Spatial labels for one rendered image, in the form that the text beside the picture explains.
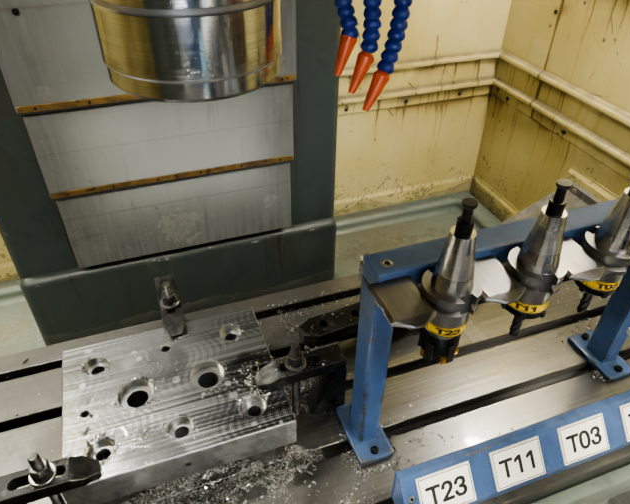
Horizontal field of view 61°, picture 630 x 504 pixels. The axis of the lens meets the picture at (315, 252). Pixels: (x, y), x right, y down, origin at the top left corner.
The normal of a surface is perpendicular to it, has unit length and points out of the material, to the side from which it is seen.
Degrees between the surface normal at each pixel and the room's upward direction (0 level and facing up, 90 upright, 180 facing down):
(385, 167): 90
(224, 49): 90
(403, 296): 0
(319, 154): 90
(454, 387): 0
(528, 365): 0
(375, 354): 90
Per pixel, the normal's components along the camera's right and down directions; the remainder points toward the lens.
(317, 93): 0.34, 0.58
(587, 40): -0.93, 0.22
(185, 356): 0.01, -0.79
